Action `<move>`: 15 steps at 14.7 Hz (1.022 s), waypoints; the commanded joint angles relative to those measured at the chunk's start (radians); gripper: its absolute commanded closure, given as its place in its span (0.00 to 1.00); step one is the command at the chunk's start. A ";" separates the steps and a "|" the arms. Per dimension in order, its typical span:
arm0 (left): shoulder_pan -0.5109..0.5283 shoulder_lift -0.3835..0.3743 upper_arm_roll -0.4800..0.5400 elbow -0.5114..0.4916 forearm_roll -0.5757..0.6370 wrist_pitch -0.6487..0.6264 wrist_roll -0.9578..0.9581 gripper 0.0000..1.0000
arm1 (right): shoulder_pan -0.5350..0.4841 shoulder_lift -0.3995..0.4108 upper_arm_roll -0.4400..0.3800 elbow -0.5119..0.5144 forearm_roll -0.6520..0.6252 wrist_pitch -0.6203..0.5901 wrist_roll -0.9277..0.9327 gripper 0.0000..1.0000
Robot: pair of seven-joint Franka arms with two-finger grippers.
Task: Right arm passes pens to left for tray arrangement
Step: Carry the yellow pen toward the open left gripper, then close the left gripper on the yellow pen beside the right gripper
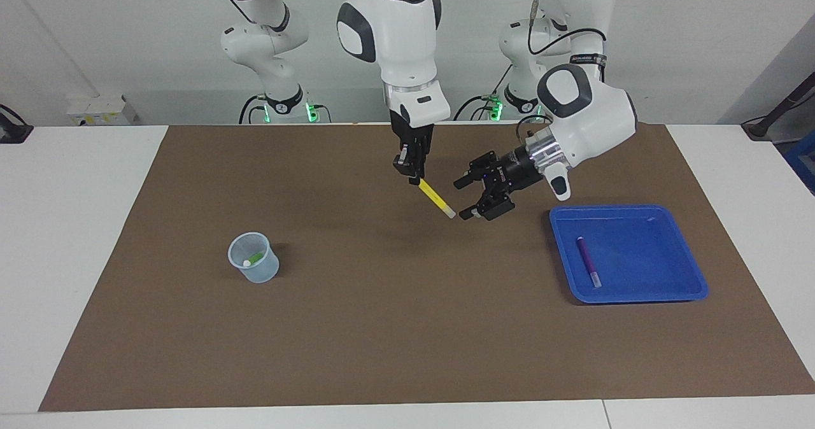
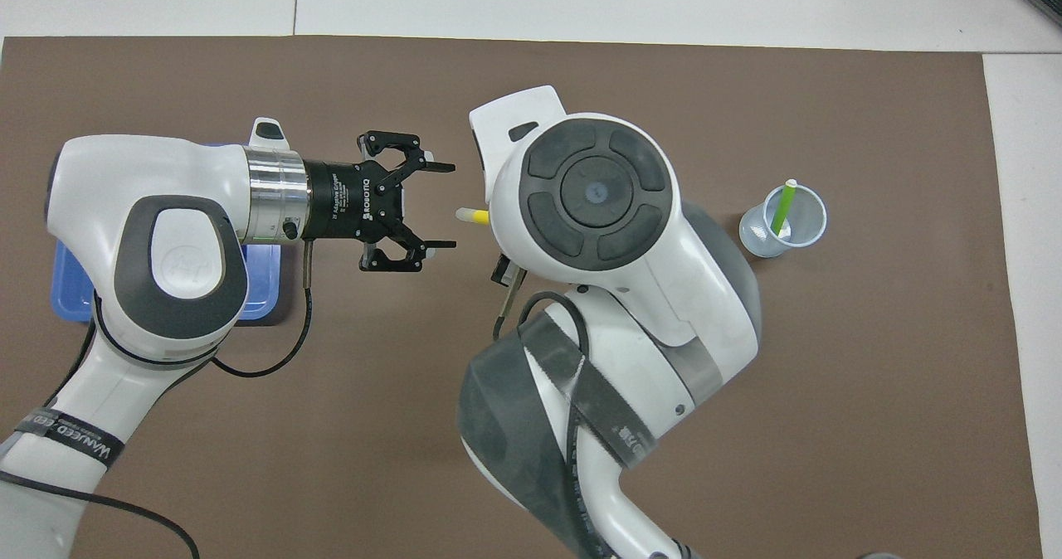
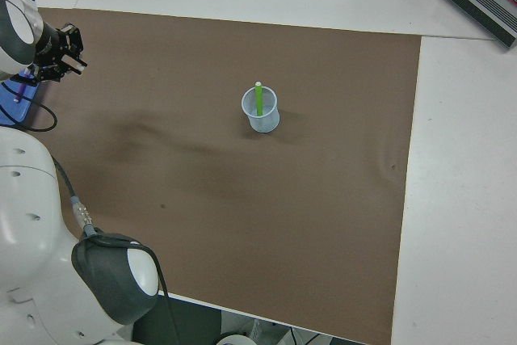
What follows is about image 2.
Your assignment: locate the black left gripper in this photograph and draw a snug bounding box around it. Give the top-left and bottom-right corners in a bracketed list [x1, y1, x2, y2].
[300, 131, 458, 274]

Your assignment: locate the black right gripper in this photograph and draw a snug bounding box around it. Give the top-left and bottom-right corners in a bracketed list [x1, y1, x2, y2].
[491, 252, 524, 288]

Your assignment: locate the blue plastic tray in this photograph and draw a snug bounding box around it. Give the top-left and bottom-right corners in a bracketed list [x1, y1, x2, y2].
[51, 240, 285, 326]

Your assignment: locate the translucent plastic cup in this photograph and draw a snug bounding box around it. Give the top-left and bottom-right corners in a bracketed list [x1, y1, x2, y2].
[738, 182, 828, 259]

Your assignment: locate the green pen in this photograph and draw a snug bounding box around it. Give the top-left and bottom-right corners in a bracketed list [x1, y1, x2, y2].
[770, 179, 799, 236]

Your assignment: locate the brown table mat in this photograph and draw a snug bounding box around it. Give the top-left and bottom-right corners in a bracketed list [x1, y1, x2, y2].
[0, 35, 1042, 559]

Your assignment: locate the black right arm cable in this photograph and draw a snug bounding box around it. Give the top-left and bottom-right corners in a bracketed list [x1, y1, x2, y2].
[494, 265, 592, 559]

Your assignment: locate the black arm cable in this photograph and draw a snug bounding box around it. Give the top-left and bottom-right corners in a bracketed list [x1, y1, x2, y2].
[494, 265, 592, 559]
[0, 240, 314, 559]

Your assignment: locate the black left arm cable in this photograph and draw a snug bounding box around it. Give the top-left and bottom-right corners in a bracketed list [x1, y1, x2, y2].
[0, 240, 314, 559]

